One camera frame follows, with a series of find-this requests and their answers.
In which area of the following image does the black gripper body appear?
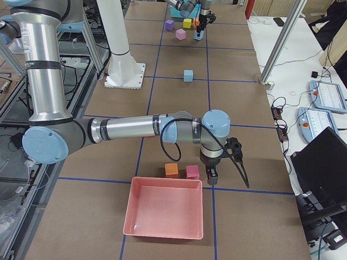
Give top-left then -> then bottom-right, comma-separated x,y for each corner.
197,13 -> 216,33
200,138 -> 242,170

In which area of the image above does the light blue foam cube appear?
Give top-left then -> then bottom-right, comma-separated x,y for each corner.
183,70 -> 194,82
194,30 -> 204,41

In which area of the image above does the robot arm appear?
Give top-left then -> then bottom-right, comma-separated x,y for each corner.
8,1 -> 248,185
165,0 -> 216,36

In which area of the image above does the yellow foam cube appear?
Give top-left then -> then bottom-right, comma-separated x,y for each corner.
183,18 -> 192,29

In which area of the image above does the dark pink foam cube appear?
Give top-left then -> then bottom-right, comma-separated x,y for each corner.
185,165 -> 200,180

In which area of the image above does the light pink foam cube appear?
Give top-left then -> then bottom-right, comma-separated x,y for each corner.
175,29 -> 187,41

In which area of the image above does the light blue plastic bin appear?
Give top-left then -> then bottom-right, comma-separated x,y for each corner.
169,6 -> 201,20

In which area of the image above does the purple foam cube near bin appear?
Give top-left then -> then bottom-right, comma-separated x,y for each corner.
164,19 -> 175,31

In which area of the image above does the orange foam cube far side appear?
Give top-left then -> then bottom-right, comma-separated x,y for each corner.
165,163 -> 179,178

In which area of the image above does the red plastic bin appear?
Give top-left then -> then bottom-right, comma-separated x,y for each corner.
123,177 -> 203,240

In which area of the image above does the small metal cylinder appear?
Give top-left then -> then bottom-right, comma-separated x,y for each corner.
265,81 -> 275,90

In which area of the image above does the black smartphone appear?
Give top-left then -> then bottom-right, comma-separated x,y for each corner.
273,17 -> 285,27

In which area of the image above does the teach pendant tablet near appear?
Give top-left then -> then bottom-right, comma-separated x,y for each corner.
298,107 -> 339,143

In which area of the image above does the teach pendant tablet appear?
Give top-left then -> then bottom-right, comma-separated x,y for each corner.
298,107 -> 339,143
308,80 -> 346,114

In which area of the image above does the black laptop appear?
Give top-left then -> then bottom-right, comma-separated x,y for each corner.
291,127 -> 346,203

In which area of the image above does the teach pendant tablet far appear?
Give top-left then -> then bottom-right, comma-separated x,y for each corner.
308,80 -> 346,114

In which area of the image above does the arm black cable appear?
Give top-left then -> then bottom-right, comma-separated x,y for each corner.
159,116 -> 250,189

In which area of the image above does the white camera stand base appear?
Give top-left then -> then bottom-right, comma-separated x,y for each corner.
97,0 -> 146,89

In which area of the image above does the aluminium frame post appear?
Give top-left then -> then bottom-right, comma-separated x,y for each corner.
259,0 -> 307,85

